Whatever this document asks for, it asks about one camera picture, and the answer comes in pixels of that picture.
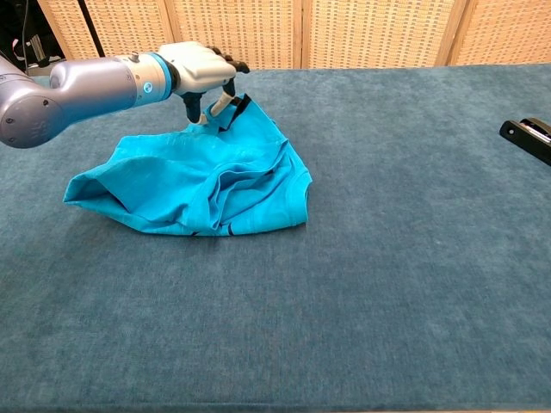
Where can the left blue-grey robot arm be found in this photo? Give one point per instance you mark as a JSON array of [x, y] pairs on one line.
[[86, 90]]

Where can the black tripod stand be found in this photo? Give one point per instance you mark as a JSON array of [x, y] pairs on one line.
[[90, 30]]

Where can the wicker folding screen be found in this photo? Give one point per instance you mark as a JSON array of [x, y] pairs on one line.
[[301, 34]]

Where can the dark blue table cover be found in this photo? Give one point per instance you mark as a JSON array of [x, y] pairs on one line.
[[344, 301]]

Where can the black stapler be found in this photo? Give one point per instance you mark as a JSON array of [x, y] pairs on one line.
[[523, 137]]

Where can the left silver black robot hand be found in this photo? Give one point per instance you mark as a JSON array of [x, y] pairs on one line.
[[198, 69]]

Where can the bright blue printed T-shirt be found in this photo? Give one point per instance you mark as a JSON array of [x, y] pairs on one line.
[[172, 185]]

